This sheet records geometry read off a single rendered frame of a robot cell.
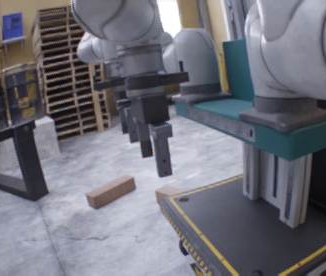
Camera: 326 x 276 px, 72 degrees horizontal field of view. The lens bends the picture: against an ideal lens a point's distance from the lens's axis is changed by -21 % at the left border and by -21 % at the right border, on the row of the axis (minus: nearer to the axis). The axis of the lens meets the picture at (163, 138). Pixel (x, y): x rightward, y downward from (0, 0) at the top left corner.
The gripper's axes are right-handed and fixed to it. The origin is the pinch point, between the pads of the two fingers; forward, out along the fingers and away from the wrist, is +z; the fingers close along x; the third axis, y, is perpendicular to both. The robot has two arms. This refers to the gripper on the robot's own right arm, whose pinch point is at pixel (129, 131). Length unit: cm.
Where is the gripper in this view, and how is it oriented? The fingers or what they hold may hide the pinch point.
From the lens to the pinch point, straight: 85.1
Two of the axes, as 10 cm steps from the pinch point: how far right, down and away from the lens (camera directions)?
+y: 9.5, -2.0, 2.6
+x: -3.0, -2.1, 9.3
